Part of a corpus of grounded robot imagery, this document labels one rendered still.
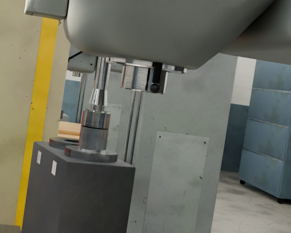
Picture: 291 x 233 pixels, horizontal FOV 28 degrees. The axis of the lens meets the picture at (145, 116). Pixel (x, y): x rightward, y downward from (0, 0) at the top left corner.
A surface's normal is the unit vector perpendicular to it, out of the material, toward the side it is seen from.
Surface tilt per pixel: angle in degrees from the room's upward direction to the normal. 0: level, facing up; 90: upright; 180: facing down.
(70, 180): 90
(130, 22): 123
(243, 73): 90
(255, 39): 117
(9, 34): 90
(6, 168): 90
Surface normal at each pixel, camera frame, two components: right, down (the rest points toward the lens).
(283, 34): -0.92, 0.33
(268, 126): -0.96, -0.13
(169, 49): 0.11, 0.62
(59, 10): 0.23, 0.08
